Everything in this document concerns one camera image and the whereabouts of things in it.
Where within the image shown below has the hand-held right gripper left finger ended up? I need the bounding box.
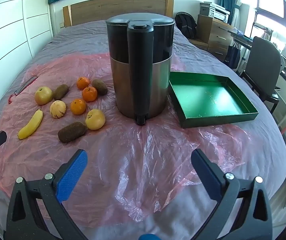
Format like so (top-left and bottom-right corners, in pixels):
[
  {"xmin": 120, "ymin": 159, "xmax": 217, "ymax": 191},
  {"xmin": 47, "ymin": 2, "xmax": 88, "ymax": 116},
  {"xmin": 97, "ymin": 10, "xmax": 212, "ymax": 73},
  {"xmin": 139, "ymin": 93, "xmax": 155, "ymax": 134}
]
[{"xmin": 4, "ymin": 149, "xmax": 88, "ymax": 240}]

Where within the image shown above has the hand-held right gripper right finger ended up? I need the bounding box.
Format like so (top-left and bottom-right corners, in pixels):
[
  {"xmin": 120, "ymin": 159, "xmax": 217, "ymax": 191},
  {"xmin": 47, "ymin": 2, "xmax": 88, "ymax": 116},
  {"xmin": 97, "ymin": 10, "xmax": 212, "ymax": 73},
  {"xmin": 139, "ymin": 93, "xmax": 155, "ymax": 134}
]
[{"xmin": 191, "ymin": 149, "xmax": 273, "ymax": 240}]

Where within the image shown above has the yellow banana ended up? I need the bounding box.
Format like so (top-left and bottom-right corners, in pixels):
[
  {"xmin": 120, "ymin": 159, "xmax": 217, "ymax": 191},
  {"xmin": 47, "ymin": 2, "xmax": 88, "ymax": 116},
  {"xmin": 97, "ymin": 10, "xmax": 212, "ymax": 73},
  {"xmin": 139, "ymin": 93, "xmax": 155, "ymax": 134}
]
[{"xmin": 17, "ymin": 108, "xmax": 44, "ymax": 140}]

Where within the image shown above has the brown kiwi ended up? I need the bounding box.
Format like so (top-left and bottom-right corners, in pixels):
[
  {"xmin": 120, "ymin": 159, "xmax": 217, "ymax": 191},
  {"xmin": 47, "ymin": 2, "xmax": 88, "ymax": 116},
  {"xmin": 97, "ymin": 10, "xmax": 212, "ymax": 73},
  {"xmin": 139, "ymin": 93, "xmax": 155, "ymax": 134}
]
[
  {"xmin": 53, "ymin": 84, "xmax": 70, "ymax": 101},
  {"xmin": 58, "ymin": 122, "xmax": 88, "ymax": 143},
  {"xmin": 92, "ymin": 78, "xmax": 108, "ymax": 96}
]

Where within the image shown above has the yellow apple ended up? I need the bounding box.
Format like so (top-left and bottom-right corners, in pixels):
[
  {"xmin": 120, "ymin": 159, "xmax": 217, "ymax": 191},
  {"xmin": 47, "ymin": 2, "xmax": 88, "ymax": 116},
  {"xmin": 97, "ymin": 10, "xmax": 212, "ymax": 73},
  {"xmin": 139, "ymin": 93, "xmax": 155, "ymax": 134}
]
[{"xmin": 85, "ymin": 109, "xmax": 106, "ymax": 131}]

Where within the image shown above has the tan blushed apple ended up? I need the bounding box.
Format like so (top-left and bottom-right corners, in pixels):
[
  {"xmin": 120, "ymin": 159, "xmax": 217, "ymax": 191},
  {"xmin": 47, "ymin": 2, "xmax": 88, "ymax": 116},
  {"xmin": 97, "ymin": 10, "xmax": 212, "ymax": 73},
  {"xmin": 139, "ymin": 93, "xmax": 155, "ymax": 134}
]
[{"xmin": 34, "ymin": 86, "xmax": 53, "ymax": 106}]

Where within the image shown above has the striped pepino melon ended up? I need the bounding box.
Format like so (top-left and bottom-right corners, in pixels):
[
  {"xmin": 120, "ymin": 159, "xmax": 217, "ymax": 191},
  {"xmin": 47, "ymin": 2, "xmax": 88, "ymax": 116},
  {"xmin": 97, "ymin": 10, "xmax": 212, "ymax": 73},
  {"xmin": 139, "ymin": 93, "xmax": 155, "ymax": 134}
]
[{"xmin": 49, "ymin": 100, "xmax": 67, "ymax": 119}]

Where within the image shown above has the orange tangerine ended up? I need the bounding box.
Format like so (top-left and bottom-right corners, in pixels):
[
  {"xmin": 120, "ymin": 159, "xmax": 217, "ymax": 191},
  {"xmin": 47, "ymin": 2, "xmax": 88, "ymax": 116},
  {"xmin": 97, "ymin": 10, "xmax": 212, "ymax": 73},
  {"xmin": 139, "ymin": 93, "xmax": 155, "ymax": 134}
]
[
  {"xmin": 82, "ymin": 86, "xmax": 98, "ymax": 102},
  {"xmin": 76, "ymin": 77, "xmax": 90, "ymax": 90},
  {"xmin": 70, "ymin": 98, "xmax": 86, "ymax": 115}
]

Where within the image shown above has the green tray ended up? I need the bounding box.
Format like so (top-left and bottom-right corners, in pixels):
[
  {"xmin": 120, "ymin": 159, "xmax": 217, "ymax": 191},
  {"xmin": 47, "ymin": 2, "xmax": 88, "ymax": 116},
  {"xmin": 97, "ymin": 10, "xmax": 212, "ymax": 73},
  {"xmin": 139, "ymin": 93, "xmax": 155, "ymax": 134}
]
[{"xmin": 168, "ymin": 71, "xmax": 259, "ymax": 128}]

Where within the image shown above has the person's right hand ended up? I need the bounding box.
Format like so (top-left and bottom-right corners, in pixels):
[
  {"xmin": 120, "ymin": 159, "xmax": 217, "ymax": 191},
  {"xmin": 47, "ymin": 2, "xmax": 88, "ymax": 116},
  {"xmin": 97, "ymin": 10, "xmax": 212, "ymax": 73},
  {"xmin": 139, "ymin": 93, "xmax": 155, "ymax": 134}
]
[{"xmin": 139, "ymin": 233, "xmax": 160, "ymax": 240}]

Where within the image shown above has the pink plastic sheet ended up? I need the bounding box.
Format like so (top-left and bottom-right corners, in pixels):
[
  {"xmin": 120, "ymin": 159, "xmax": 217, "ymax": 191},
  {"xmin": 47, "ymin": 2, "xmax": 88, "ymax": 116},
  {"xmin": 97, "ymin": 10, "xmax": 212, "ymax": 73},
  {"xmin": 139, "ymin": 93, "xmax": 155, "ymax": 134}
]
[{"xmin": 0, "ymin": 52, "xmax": 252, "ymax": 228}]

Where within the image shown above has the white wardrobe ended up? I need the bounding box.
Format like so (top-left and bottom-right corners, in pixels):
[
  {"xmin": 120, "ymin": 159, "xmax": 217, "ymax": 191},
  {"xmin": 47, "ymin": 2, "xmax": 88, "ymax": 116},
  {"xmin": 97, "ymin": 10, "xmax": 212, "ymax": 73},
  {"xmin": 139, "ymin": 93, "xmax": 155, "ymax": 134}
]
[{"xmin": 0, "ymin": 0, "xmax": 53, "ymax": 100}]

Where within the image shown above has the black and steel electric kettle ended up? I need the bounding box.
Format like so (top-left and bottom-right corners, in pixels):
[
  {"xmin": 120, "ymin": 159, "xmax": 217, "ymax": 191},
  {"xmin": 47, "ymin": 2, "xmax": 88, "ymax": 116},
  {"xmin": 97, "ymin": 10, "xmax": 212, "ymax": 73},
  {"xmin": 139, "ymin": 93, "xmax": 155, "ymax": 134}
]
[{"xmin": 106, "ymin": 13, "xmax": 176, "ymax": 126}]

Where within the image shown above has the dark shopping bag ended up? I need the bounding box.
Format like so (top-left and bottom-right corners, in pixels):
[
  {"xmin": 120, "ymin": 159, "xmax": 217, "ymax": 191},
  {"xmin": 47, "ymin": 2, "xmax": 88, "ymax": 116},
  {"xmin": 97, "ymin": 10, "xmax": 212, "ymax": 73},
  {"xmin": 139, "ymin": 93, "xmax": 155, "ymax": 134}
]
[{"xmin": 224, "ymin": 42, "xmax": 241, "ymax": 68}]

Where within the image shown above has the grey office chair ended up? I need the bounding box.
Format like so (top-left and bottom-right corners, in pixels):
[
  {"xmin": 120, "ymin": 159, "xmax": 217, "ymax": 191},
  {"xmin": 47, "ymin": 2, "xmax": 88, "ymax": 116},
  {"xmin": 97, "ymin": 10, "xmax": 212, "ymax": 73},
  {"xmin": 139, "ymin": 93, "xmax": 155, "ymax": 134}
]
[{"xmin": 240, "ymin": 36, "xmax": 282, "ymax": 114}]

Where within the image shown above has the wooden dresser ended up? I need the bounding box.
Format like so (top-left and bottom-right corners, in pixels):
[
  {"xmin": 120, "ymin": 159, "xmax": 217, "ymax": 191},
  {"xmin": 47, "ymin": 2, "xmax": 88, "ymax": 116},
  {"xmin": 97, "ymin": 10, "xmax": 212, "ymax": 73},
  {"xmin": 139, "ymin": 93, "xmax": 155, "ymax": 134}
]
[{"xmin": 197, "ymin": 14, "xmax": 235, "ymax": 62}]

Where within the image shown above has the black backpack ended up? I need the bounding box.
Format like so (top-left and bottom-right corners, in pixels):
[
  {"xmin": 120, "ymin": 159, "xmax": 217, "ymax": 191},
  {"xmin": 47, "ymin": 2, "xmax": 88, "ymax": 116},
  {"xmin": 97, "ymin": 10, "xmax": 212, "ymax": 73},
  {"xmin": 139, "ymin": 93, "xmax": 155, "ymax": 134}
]
[{"xmin": 175, "ymin": 12, "xmax": 198, "ymax": 39}]

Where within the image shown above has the white printer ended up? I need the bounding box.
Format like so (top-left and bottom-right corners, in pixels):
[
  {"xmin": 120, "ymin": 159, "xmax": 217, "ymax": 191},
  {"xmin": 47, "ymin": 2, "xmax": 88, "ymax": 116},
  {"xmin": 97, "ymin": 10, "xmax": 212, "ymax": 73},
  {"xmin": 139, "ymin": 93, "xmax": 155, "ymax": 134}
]
[{"xmin": 200, "ymin": 2, "xmax": 231, "ymax": 23}]

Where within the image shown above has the wooden headboard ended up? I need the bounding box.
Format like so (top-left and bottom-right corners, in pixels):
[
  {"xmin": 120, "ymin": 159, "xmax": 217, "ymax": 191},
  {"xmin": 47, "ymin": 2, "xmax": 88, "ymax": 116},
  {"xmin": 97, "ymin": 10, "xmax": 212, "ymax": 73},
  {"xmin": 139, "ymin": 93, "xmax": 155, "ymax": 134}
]
[{"xmin": 63, "ymin": 0, "xmax": 175, "ymax": 28}]

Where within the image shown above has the window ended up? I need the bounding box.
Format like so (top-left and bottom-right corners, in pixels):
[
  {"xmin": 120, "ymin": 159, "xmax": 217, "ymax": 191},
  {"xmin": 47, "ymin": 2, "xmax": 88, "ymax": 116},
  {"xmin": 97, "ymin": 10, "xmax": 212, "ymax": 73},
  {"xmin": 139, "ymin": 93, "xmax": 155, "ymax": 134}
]
[{"xmin": 240, "ymin": 0, "xmax": 286, "ymax": 65}]

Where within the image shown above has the red-handled tool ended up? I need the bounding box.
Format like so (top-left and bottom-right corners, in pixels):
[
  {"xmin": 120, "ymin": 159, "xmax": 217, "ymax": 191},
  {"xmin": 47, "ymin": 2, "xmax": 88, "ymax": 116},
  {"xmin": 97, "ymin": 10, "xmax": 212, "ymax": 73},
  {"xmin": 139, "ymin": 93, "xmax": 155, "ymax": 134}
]
[{"xmin": 8, "ymin": 76, "xmax": 38, "ymax": 103}]

